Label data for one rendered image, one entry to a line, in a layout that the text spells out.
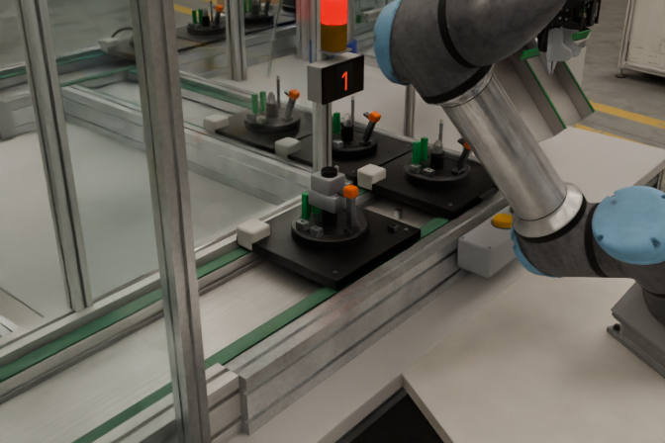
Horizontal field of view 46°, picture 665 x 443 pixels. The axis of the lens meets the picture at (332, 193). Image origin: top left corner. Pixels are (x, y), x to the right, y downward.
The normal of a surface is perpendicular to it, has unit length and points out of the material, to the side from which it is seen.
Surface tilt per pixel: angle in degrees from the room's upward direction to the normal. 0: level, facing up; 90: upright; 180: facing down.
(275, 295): 0
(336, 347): 90
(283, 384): 90
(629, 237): 42
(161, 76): 90
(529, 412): 0
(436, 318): 0
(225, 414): 90
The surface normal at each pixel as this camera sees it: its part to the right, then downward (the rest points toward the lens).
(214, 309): 0.00, -0.90
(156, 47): 0.76, 0.28
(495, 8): -0.07, 0.11
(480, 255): -0.65, 0.32
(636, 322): -0.66, -0.52
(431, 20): -0.75, 0.04
